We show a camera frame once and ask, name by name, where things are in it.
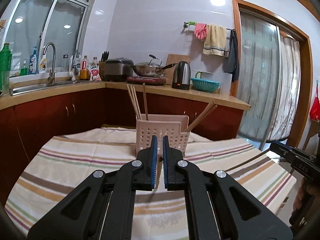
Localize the steel sink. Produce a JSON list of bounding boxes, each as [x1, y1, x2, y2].
[[9, 80, 89, 96]]

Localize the window with aluminium frame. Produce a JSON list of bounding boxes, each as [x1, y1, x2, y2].
[[1, 0, 93, 77]]

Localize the steel electric kettle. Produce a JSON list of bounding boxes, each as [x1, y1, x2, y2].
[[171, 61, 191, 90]]

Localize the wooden cutting board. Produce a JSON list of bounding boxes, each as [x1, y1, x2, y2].
[[164, 54, 192, 85]]

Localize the blue detergent bottle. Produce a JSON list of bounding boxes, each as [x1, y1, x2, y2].
[[29, 46, 39, 75]]

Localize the pink perforated utensil holder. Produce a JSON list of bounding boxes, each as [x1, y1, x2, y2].
[[136, 114, 190, 156]]

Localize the black rice cooker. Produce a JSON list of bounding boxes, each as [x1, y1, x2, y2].
[[103, 57, 134, 82]]

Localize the teal plastic colander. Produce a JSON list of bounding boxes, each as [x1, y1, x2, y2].
[[191, 77, 220, 93]]

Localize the pink rubber gloves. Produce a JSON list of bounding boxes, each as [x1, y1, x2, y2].
[[194, 23, 207, 40]]

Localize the yellow hanging towel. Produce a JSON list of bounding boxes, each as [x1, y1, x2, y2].
[[203, 24, 227, 56]]

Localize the white measuring jug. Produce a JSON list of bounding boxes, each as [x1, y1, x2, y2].
[[194, 70, 213, 81]]

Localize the person's right hand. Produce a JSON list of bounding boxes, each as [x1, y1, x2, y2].
[[292, 177, 319, 212]]

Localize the translucent plastic container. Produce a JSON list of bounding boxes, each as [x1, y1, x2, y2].
[[220, 73, 233, 96]]

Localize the chrome kitchen faucet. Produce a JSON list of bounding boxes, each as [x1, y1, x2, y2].
[[43, 42, 57, 86]]

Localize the knife block with knives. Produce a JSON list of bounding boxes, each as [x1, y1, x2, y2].
[[99, 51, 109, 81]]

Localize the green plastic bottle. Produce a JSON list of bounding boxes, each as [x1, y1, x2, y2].
[[1, 43, 12, 95]]

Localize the steel wok with lid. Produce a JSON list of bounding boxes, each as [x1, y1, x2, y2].
[[132, 54, 177, 77]]

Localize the white spray bottle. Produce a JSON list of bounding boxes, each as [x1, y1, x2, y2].
[[39, 54, 47, 73]]

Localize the striped tablecloth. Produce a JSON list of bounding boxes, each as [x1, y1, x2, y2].
[[4, 127, 296, 239]]

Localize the dark grey hanging cloth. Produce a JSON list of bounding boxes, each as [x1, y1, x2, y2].
[[223, 29, 240, 82]]

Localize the red induction cooker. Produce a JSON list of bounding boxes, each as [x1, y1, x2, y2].
[[127, 76, 166, 86]]

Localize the wall towel rail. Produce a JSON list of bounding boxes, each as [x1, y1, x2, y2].
[[183, 21, 235, 58]]

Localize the sliding glass door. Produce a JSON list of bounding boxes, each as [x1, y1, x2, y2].
[[232, 0, 313, 148]]

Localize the orange oil bottle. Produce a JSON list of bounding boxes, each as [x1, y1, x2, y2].
[[80, 55, 89, 80]]

